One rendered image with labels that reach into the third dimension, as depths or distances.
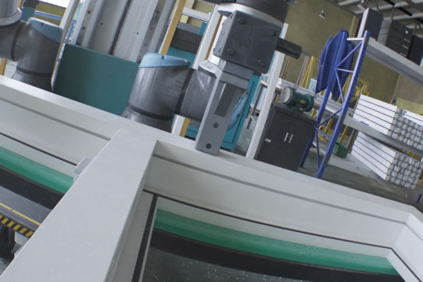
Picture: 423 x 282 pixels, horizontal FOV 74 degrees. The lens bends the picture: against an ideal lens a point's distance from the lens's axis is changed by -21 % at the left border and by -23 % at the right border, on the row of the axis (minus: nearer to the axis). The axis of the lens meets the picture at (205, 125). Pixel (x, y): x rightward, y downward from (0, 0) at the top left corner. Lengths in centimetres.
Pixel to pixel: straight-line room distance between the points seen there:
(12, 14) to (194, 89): 69
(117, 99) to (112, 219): 103
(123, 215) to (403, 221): 41
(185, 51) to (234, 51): 364
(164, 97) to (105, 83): 28
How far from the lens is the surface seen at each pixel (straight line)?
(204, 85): 101
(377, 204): 48
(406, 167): 449
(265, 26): 33
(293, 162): 405
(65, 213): 19
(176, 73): 103
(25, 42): 119
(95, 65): 124
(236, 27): 32
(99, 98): 124
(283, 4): 37
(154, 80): 102
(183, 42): 392
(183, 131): 265
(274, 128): 388
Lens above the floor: 104
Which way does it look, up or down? 11 degrees down
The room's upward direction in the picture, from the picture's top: 19 degrees clockwise
